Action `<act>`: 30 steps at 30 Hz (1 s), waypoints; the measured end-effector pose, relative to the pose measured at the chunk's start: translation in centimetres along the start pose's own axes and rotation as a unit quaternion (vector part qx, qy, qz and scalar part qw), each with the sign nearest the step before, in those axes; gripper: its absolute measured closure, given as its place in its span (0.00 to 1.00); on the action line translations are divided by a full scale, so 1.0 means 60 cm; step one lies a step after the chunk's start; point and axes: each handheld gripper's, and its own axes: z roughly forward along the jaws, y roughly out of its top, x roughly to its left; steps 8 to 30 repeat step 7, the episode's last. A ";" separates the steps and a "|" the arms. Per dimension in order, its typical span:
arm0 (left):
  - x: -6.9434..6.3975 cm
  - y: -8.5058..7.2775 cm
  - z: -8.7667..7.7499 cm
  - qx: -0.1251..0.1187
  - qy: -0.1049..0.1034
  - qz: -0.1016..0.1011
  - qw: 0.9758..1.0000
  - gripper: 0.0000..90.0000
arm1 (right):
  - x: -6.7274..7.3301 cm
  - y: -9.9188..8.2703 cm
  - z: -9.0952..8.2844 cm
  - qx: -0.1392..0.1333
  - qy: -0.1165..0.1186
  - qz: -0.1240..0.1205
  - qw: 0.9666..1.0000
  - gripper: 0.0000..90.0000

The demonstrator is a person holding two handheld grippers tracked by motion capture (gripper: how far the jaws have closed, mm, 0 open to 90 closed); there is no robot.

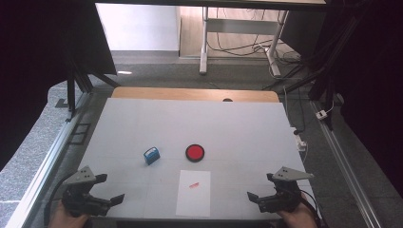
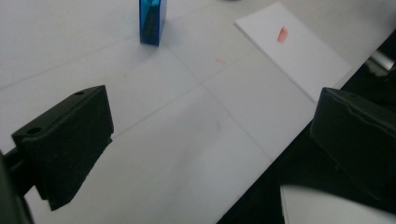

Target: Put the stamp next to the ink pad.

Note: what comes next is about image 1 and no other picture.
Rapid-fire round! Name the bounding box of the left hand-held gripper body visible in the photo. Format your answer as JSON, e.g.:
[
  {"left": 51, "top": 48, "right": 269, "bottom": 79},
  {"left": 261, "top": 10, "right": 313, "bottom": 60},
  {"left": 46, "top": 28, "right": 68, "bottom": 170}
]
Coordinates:
[{"left": 61, "top": 165, "right": 112, "bottom": 218}]

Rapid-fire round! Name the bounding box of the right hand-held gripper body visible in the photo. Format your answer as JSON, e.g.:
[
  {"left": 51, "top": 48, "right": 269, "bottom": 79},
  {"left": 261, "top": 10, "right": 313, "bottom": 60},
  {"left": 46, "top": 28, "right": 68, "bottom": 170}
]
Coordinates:
[{"left": 258, "top": 166, "right": 316, "bottom": 214}]

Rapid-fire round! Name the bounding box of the blue stamp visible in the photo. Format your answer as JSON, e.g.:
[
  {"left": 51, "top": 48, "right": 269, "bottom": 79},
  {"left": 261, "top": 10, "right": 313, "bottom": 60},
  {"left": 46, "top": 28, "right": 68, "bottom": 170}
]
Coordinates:
[{"left": 143, "top": 146, "right": 162, "bottom": 166}]

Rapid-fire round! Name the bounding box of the white paper sheet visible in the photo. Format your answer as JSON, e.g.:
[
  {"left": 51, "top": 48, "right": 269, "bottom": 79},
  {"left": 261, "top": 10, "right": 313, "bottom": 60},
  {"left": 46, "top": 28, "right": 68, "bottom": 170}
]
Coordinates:
[{"left": 175, "top": 169, "right": 212, "bottom": 219}]

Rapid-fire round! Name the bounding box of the red ink pad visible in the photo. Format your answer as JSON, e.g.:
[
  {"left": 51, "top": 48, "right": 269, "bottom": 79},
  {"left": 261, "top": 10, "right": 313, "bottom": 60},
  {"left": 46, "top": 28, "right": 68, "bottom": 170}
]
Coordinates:
[{"left": 184, "top": 143, "right": 205, "bottom": 163}]

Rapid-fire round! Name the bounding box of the person's right hand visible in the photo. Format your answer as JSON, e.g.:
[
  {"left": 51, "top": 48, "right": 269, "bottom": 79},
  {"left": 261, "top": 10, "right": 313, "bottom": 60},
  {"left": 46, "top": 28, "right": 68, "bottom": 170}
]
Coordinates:
[{"left": 275, "top": 202, "right": 319, "bottom": 228}]

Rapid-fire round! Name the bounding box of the person's left hand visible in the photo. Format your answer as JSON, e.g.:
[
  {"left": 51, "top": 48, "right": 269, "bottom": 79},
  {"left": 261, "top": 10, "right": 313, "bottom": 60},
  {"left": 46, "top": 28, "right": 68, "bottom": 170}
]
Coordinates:
[{"left": 47, "top": 200, "right": 91, "bottom": 228}]

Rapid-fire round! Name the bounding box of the white power strip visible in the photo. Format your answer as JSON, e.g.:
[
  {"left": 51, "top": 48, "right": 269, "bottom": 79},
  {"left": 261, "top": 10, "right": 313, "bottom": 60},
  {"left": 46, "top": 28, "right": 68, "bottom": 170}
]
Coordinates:
[{"left": 290, "top": 126, "right": 308, "bottom": 152}]

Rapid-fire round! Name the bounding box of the white table cover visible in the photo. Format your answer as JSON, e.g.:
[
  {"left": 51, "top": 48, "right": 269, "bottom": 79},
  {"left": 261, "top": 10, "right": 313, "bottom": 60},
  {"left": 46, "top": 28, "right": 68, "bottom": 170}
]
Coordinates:
[{"left": 56, "top": 97, "right": 317, "bottom": 221}]

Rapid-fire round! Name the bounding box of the black metal stand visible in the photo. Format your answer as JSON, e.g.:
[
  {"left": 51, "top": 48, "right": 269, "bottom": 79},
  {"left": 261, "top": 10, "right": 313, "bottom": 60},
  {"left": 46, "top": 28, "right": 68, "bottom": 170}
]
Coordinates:
[
  {"left": 55, "top": 47, "right": 121, "bottom": 123},
  {"left": 262, "top": 9, "right": 343, "bottom": 131}
]

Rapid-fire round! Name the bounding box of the wooden table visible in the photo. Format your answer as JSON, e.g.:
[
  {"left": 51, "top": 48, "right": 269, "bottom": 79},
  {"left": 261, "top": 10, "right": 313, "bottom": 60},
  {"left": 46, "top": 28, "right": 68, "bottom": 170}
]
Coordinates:
[{"left": 111, "top": 86, "right": 280, "bottom": 104}]

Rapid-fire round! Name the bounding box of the black curtain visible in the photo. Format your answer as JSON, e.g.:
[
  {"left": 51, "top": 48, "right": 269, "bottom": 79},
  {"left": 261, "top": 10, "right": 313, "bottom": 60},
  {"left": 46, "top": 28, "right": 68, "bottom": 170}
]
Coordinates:
[
  {"left": 0, "top": 0, "right": 118, "bottom": 172},
  {"left": 312, "top": 0, "right": 403, "bottom": 191}
]

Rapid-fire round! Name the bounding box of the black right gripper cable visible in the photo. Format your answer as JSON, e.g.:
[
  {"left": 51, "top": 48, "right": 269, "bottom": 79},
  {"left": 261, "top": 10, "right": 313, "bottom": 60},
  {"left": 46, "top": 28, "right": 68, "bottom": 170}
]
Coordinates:
[{"left": 300, "top": 189, "right": 321, "bottom": 227}]

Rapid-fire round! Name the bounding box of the aluminium floor rail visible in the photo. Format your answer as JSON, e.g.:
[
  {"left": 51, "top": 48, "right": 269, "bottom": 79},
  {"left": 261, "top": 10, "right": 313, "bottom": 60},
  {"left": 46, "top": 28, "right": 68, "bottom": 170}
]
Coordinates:
[
  {"left": 6, "top": 91, "right": 93, "bottom": 228},
  {"left": 310, "top": 100, "right": 381, "bottom": 228}
]

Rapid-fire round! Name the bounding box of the black floor cable bundle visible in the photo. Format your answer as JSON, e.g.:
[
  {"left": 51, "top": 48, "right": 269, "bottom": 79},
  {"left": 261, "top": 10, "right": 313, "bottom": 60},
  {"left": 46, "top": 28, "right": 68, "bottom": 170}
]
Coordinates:
[{"left": 207, "top": 8, "right": 302, "bottom": 65}]

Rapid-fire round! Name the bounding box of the white metal desk frame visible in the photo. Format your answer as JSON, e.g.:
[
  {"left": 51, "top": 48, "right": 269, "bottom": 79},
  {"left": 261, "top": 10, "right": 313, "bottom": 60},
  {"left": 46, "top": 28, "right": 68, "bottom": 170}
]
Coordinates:
[{"left": 199, "top": 7, "right": 290, "bottom": 78}]

